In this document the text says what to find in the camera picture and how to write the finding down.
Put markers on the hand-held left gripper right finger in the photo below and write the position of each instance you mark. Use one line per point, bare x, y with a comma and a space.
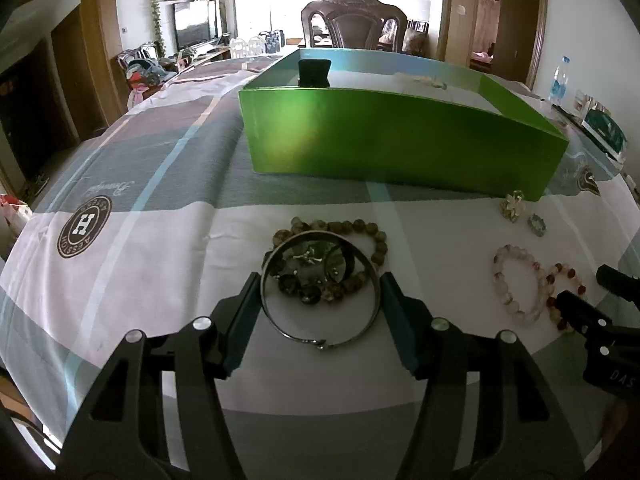
400, 325

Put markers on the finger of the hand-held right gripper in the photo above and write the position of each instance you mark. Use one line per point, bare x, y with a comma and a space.
622, 287
580, 315

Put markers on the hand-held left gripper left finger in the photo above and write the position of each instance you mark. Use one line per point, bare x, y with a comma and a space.
244, 320

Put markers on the silver bangle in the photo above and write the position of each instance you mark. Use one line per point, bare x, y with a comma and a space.
320, 344

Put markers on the green cardboard box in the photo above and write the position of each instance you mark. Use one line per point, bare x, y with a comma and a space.
375, 135

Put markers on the white clear jewelry piece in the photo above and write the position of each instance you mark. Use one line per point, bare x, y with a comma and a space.
422, 81

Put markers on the gold white ornament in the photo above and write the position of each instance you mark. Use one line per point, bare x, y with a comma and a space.
512, 206

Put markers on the dark green packet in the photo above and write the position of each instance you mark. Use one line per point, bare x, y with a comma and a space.
605, 132

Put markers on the printed checked tablecloth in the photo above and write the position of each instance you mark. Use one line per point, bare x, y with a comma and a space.
150, 185

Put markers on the small white box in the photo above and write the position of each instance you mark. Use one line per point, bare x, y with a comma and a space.
584, 102

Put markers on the clear water bottle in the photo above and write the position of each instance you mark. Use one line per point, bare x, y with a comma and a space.
559, 85

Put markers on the pile of clothes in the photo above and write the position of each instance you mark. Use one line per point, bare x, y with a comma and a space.
147, 72

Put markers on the flat television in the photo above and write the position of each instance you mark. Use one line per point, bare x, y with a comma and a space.
192, 25

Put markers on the dark wooden chair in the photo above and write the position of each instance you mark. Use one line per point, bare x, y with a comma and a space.
357, 22

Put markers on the green hanging vine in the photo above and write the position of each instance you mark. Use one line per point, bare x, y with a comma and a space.
156, 10

